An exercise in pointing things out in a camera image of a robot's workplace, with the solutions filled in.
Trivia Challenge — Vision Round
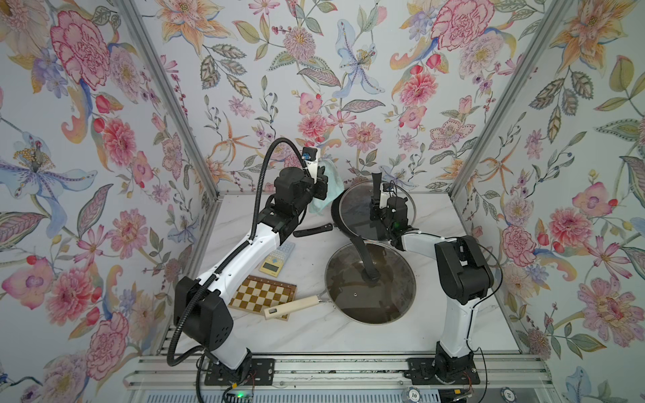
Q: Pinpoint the glass pot lid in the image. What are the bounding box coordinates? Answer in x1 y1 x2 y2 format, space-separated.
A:
337 170 418 242
324 234 418 325

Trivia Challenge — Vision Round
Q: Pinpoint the mint green terry cloth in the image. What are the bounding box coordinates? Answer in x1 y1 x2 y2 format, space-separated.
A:
308 160 344 215

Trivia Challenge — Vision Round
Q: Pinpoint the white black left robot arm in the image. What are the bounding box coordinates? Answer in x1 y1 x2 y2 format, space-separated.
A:
166 165 329 383

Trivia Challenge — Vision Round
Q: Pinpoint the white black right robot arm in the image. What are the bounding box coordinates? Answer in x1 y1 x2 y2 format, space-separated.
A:
370 192 494 385

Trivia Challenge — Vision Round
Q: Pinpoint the wooden chessboard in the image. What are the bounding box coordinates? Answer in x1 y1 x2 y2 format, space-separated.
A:
228 275 297 315

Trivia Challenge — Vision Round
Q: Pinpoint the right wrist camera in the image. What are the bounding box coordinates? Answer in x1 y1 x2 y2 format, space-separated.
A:
379 182 397 209

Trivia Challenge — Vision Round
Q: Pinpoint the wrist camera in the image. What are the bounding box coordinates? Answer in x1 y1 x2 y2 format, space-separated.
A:
302 146 324 184
379 182 397 209

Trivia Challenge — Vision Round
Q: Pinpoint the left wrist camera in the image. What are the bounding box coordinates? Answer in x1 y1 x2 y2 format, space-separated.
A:
302 146 324 184

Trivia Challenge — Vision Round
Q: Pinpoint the far pan with black handle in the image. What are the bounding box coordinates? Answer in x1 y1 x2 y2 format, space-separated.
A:
293 180 418 243

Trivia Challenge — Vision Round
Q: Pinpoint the near pan with cream handle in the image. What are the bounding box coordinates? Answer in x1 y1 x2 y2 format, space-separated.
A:
264 239 418 325

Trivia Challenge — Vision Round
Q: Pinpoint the right aluminium corner post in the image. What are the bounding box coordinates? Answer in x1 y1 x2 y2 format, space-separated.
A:
448 1 569 202

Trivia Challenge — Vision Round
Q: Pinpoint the aluminium corner post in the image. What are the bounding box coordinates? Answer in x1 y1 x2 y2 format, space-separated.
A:
115 0 219 200
448 1 569 202

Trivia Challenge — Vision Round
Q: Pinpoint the black corrugated cable conduit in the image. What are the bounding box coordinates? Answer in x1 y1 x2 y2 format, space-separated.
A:
165 137 309 368

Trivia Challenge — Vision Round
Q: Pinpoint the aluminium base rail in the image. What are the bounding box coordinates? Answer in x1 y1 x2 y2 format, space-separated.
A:
124 353 561 402

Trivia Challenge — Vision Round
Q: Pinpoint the left aluminium corner post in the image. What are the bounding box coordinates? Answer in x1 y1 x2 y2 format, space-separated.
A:
115 0 219 200

